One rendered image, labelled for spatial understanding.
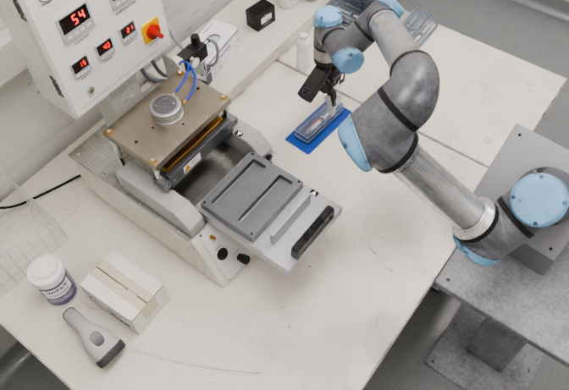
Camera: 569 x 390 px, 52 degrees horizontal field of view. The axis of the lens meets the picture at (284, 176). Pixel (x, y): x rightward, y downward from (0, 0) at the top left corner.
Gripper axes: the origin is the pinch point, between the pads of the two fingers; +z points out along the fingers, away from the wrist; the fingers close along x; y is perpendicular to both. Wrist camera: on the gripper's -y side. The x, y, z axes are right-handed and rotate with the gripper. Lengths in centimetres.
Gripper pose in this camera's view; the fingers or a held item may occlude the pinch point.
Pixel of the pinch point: (319, 108)
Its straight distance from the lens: 183.0
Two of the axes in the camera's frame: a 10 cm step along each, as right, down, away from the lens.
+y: 6.6, -6.2, 4.4
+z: 0.2, 5.9, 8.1
